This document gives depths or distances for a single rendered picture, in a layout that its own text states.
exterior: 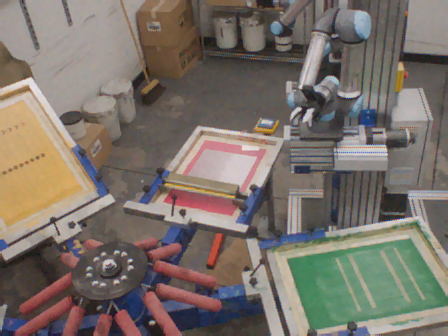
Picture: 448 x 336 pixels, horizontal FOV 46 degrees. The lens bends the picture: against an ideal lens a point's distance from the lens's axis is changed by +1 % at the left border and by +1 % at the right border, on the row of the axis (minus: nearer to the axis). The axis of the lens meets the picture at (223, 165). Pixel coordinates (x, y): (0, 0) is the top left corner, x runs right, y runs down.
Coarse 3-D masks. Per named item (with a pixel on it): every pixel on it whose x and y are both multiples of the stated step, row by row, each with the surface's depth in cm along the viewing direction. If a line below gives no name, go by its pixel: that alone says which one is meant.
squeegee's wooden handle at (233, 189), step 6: (174, 174) 290; (180, 174) 289; (168, 180) 287; (180, 180) 286; (186, 180) 285; (192, 180) 285; (198, 180) 284; (204, 180) 284; (210, 180) 283; (216, 180) 282; (210, 186) 280; (216, 186) 279; (222, 186) 279; (228, 186) 278; (234, 186) 277; (234, 192) 275
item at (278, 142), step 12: (204, 132) 335; (216, 132) 332; (228, 132) 330; (240, 132) 329; (192, 144) 326; (276, 144) 315; (180, 156) 315; (276, 156) 306; (168, 168) 306; (264, 168) 298; (264, 180) 290; (156, 192) 291; (156, 204) 282; (216, 216) 271
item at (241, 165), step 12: (240, 156) 315; (252, 156) 314; (228, 168) 307; (240, 168) 306; (252, 168) 305; (228, 180) 298; (240, 180) 297; (204, 204) 284; (216, 204) 283; (228, 204) 282
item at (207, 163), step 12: (204, 144) 328; (216, 144) 327; (228, 144) 326; (204, 156) 318; (216, 156) 317; (228, 156) 316; (192, 168) 310; (204, 168) 309; (216, 168) 308; (180, 192) 294; (192, 192) 293; (180, 204) 286; (192, 204) 285
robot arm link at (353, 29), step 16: (336, 16) 235; (352, 16) 232; (368, 16) 234; (336, 32) 239; (352, 32) 234; (368, 32) 237; (352, 48) 240; (352, 64) 245; (352, 80) 251; (336, 96) 261; (352, 96) 255; (336, 112) 264; (352, 112) 258
